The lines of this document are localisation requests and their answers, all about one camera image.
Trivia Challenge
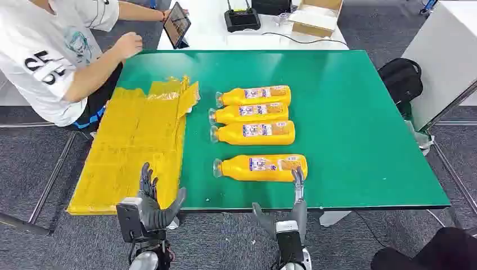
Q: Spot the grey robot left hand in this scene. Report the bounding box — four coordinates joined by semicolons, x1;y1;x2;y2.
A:
138;162;187;231

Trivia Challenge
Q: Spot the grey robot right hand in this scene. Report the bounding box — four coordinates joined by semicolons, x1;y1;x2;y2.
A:
252;166;309;243

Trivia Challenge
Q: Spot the orange drink bottle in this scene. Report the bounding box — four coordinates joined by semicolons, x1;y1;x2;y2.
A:
208;101;290;125
213;154;309;183
209;120;296;146
215;85;292;109

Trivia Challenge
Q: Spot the yellow sheet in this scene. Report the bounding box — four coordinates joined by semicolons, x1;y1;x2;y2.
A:
67;75;201;217

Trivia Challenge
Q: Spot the green table mat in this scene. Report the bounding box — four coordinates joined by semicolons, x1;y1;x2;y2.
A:
115;49;452;212

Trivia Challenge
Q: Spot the person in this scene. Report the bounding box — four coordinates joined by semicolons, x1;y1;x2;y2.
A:
371;227;477;270
0;0;124;128

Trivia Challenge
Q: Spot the black backpack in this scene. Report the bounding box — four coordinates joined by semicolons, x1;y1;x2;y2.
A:
377;57;424;113

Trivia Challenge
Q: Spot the person's right hand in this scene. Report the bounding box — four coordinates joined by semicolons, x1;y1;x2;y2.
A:
113;32;143;60

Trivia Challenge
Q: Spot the white table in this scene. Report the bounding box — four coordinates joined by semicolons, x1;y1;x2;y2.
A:
157;0;350;51

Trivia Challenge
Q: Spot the black tablet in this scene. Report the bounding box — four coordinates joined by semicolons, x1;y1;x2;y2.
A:
163;2;192;50

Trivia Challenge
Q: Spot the open cardboard box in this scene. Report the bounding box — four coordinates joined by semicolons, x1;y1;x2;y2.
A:
287;0;344;39

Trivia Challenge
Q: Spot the black router with antennas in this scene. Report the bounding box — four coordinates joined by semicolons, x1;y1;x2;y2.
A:
224;0;262;33

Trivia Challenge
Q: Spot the black box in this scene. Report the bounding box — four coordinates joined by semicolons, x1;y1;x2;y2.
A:
251;0;293;16

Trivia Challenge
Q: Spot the white cabinet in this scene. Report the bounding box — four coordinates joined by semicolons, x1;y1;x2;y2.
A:
402;0;477;132

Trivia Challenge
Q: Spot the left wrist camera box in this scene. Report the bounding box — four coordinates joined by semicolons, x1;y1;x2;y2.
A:
116;197;147;244

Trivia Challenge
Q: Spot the metal floor frame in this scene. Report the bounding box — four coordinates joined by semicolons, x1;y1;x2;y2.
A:
0;130;78;236

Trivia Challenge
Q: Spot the black cable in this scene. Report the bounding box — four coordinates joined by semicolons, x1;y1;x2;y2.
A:
260;31;349;47

